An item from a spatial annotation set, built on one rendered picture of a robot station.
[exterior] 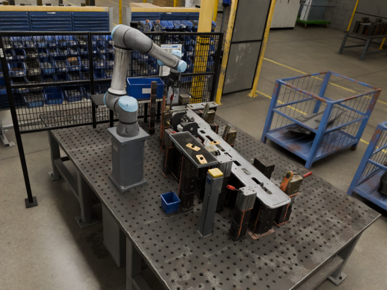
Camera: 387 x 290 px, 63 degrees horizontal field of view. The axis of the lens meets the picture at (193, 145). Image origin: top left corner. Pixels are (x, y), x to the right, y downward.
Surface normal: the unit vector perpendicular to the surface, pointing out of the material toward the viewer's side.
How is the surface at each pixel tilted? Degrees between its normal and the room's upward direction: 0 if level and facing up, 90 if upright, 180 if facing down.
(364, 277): 0
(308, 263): 0
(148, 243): 0
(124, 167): 90
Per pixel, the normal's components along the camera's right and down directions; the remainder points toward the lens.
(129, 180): 0.61, 0.46
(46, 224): 0.11, -0.86
